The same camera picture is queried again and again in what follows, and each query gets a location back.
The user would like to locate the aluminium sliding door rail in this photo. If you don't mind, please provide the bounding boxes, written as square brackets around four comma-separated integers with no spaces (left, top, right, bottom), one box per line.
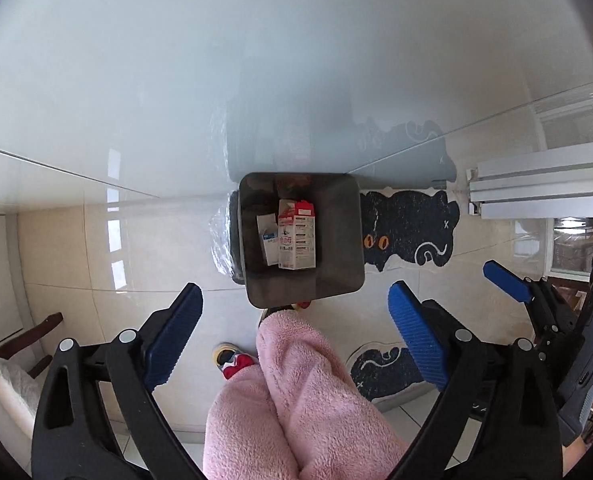
[465,140,593,220]

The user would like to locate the blue and white small carton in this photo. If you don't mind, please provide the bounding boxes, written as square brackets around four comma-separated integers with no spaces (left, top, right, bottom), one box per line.
[255,214,280,267]

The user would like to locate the red and white carton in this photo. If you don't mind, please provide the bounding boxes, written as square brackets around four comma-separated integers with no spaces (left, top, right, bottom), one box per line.
[276,199,318,270]

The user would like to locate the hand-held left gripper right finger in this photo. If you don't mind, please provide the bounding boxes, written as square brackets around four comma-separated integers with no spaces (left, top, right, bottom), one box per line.
[387,282,564,480]

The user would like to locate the white fluffy chair cushion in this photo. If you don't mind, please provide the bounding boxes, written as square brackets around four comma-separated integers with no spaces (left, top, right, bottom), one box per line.
[0,357,43,442]

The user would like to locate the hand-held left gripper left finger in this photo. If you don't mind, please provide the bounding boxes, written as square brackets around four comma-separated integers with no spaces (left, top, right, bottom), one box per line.
[30,282,204,480]

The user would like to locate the clear plastic bin liner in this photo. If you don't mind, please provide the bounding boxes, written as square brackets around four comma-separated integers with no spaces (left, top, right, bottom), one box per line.
[209,199,247,286]

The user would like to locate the dark square trash bin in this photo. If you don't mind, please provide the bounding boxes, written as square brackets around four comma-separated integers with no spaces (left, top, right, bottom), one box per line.
[229,172,366,310]

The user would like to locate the dark cat-shaped rug white border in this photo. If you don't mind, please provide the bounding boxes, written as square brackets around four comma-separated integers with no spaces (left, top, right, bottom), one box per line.
[347,344,430,414]

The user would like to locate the black cat-shaped rug orange eyes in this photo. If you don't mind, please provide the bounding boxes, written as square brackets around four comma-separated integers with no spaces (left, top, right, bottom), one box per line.
[361,189,461,274]

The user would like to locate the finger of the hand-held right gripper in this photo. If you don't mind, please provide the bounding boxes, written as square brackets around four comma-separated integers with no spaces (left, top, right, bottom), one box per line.
[483,260,585,357]

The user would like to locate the dark wooden chair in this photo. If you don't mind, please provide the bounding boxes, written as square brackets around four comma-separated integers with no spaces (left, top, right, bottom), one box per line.
[0,312,65,382]

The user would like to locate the pink fleece pants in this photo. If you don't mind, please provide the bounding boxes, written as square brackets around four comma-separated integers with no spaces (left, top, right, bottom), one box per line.
[202,309,413,480]

